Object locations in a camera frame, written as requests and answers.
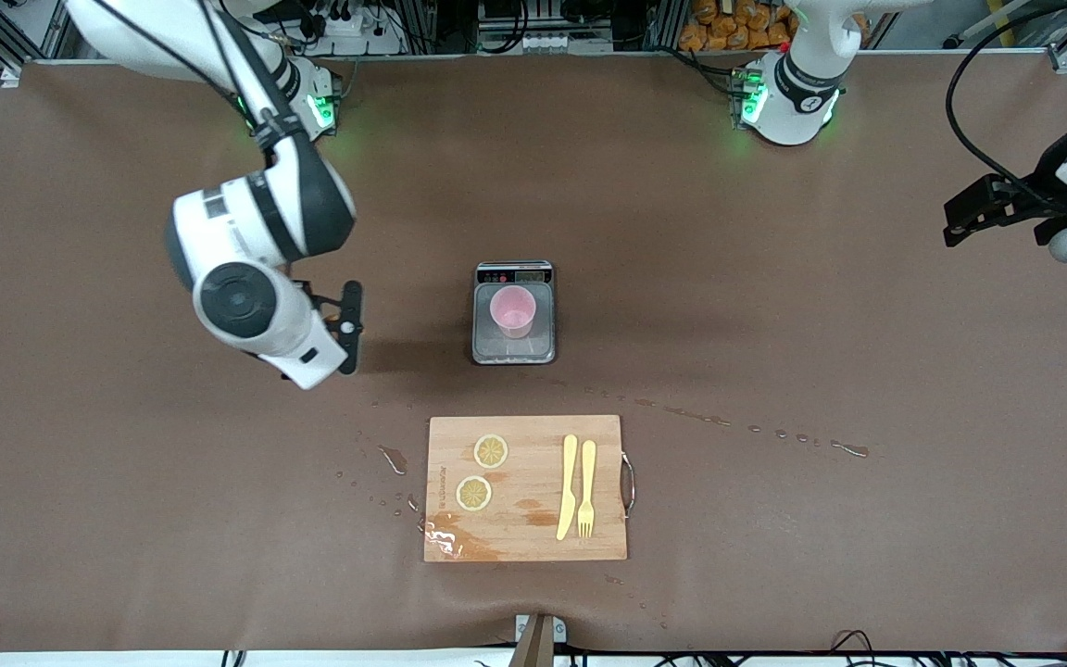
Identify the brown table cover sheet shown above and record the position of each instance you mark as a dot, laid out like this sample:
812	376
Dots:
774	232

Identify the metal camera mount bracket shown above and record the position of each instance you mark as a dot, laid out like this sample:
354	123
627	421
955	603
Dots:
538	644

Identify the wooden cutting board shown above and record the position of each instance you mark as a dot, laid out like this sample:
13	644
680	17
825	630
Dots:
533	537

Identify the silver digital kitchen scale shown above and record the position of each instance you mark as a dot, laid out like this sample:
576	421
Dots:
543	345

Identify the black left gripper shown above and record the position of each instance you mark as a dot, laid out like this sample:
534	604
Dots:
1045	180

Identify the yellow plastic fork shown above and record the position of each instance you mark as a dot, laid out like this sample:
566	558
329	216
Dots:
587	463

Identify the pink plastic cup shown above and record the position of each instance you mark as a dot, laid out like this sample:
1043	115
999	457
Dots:
513	310

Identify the white pole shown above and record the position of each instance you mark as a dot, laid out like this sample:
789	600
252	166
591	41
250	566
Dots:
987	22

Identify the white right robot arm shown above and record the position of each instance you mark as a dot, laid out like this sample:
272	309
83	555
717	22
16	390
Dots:
246	232

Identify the yellow plastic knife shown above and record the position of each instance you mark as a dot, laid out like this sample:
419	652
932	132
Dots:
569	463

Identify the grey control box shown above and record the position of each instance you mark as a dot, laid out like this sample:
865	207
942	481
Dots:
543	42

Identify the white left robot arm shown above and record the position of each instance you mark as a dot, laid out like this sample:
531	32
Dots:
788	102

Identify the lemon slice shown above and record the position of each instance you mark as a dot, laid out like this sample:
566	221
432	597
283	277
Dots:
491	451
473	493

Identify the white power strip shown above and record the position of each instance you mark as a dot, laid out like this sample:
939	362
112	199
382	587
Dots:
367	42

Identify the pile of orange goods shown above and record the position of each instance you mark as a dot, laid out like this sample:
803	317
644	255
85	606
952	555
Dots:
719	32

